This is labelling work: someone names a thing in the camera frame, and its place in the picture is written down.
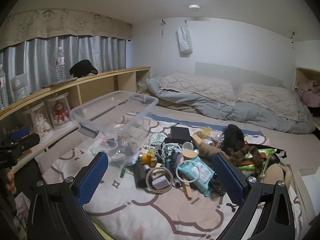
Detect beige fluffy plush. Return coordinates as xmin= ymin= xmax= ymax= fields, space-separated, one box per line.
xmin=261 ymin=164 xmax=293 ymax=189

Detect dark brown claw hair clip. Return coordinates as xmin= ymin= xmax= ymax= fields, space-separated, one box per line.
xmin=210 ymin=173 xmax=226 ymax=198

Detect green white snack bag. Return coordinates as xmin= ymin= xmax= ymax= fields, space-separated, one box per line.
xmin=239 ymin=148 xmax=277 ymax=174

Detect black fluffy item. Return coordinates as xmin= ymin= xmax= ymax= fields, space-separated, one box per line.
xmin=221 ymin=124 xmax=245 ymax=155

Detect teal wet wipes pack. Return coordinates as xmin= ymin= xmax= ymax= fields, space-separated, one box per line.
xmin=176 ymin=157 xmax=215 ymax=197

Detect wooden flat stick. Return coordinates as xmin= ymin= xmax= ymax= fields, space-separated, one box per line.
xmin=182 ymin=182 xmax=192 ymax=200

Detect brown yarn spool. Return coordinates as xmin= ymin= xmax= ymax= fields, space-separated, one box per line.
xmin=199 ymin=144 xmax=221 ymax=159

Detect clear plastic storage bin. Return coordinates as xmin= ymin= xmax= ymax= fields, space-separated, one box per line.
xmin=70 ymin=91 xmax=158 ymax=165

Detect yellow small toy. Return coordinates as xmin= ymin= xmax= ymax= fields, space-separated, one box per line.
xmin=139 ymin=149 xmax=157 ymax=167

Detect grey quilted blanket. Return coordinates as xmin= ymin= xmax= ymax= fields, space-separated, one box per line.
xmin=146 ymin=72 xmax=315 ymax=134

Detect white charger cube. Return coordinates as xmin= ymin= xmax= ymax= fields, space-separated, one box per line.
xmin=152 ymin=176 xmax=170 ymax=191

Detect black small box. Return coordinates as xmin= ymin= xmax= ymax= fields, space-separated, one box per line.
xmin=170 ymin=126 xmax=191 ymax=144

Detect black cap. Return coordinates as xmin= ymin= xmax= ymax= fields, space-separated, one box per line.
xmin=69 ymin=60 xmax=98 ymax=78

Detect clear water bottle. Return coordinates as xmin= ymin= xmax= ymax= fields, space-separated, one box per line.
xmin=55 ymin=47 xmax=66 ymax=83

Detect grey curtain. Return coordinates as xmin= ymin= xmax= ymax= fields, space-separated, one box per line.
xmin=1 ymin=35 xmax=126 ymax=103

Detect white plastic ring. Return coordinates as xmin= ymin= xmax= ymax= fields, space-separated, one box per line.
xmin=175 ymin=161 xmax=200 ymax=187

